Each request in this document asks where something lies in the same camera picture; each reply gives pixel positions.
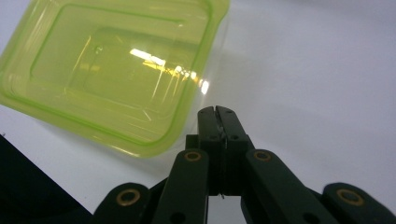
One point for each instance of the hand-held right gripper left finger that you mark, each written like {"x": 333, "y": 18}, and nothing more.
{"x": 211, "y": 130}

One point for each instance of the green translucent plastic container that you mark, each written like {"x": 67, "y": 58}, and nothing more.
{"x": 106, "y": 71}

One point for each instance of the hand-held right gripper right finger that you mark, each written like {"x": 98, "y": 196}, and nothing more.
{"x": 232, "y": 137}

